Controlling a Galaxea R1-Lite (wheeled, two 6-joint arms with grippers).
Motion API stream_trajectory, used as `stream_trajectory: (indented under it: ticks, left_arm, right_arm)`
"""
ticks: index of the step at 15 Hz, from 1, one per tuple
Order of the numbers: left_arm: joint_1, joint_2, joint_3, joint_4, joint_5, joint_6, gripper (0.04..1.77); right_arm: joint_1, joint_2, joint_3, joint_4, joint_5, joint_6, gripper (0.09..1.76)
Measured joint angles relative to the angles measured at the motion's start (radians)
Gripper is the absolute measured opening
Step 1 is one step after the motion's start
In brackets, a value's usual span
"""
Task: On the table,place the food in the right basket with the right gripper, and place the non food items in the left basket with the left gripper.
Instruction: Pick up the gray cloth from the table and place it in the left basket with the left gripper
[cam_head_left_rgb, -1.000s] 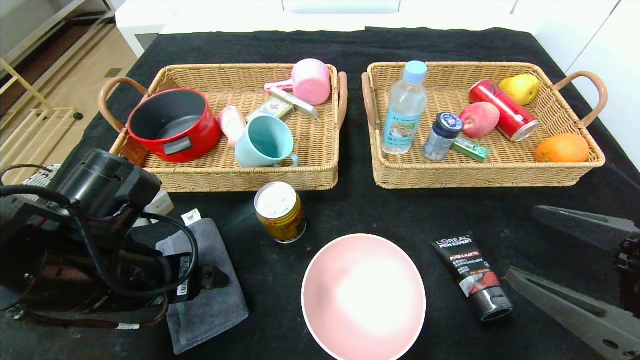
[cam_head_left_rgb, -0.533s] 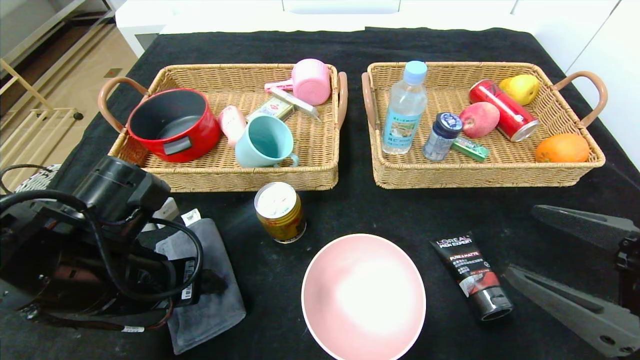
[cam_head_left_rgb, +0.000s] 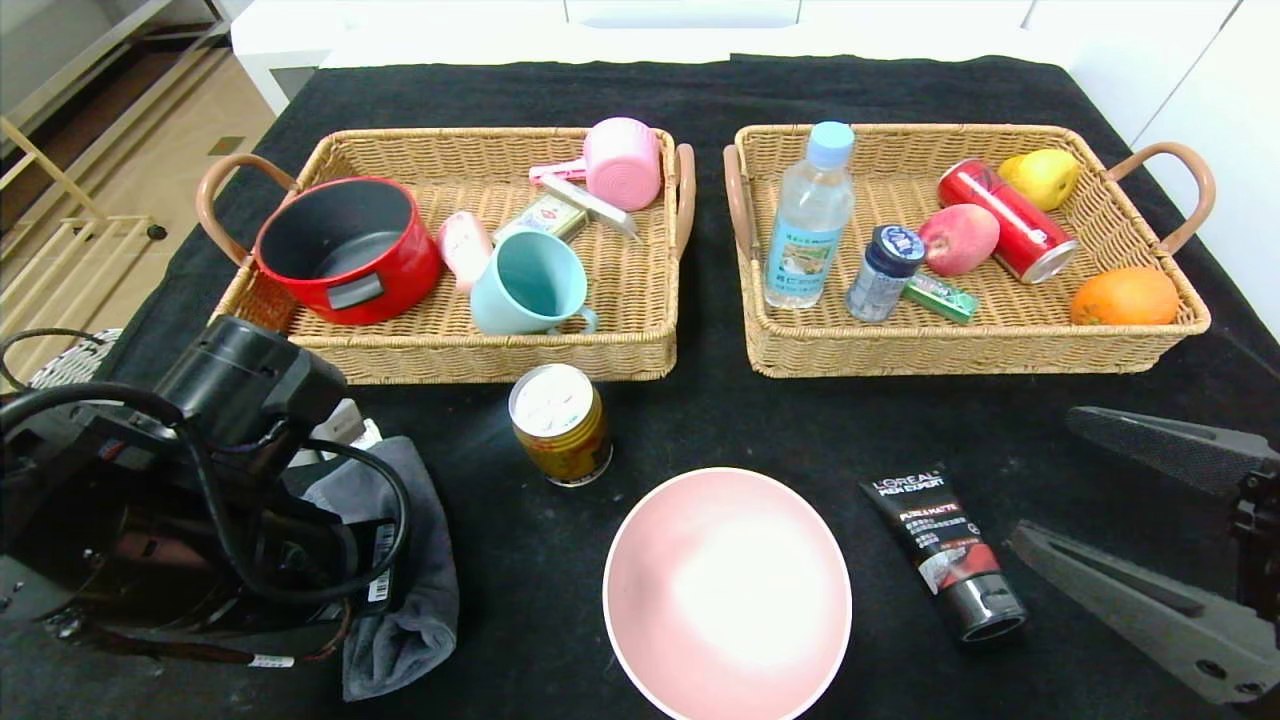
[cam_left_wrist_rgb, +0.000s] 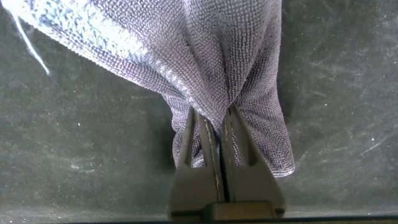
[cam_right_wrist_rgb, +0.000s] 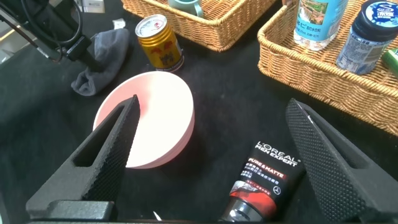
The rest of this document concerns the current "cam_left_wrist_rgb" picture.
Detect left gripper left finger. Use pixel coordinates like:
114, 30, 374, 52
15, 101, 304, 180
167, 107, 225, 218

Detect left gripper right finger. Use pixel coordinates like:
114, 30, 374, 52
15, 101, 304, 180
220, 104, 286, 218

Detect grey towel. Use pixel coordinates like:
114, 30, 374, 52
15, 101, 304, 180
0, 0, 295, 178

